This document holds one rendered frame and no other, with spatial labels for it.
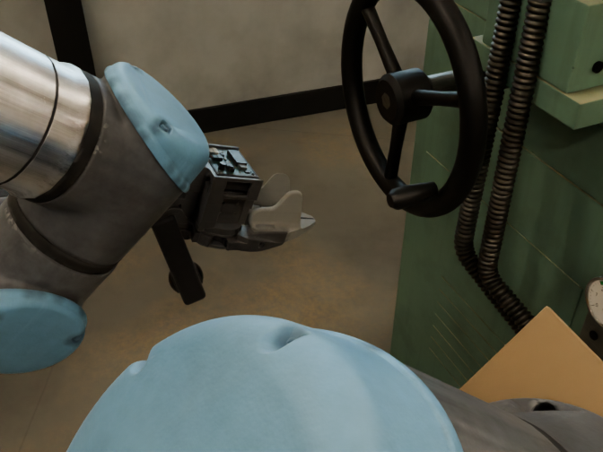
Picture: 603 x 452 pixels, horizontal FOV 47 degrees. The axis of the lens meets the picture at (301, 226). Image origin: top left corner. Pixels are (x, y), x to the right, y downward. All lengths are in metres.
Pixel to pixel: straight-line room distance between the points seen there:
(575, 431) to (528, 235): 0.62
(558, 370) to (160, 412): 0.28
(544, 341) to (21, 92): 0.35
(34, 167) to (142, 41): 1.80
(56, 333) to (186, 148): 0.17
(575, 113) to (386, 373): 0.53
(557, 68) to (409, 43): 1.80
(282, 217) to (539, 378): 0.35
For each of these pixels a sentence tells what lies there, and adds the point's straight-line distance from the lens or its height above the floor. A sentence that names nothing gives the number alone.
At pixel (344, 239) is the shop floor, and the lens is 1.89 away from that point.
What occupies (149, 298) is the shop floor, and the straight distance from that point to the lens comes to 1.75.
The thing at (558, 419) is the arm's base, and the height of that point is 0.88.
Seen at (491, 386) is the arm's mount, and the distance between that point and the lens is 0.49.
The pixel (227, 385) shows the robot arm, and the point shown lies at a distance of 0.24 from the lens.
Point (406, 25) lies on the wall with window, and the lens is 2.49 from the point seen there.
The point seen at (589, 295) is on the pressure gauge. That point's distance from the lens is 0.84.
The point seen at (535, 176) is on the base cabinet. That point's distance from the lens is 0.95.
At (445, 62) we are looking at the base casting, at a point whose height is 0.75.
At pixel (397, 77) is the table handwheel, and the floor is 0.84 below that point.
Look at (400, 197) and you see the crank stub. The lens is 0.76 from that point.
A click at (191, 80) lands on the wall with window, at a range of 2.29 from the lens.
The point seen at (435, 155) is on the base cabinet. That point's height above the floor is 0.59.
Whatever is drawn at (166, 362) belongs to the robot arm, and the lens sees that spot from 0.26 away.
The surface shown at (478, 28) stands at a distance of 0.99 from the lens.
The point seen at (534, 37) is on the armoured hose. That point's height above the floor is 0.91.
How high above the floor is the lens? 1.19
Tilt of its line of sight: 38 degrees down
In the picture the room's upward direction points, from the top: straight up
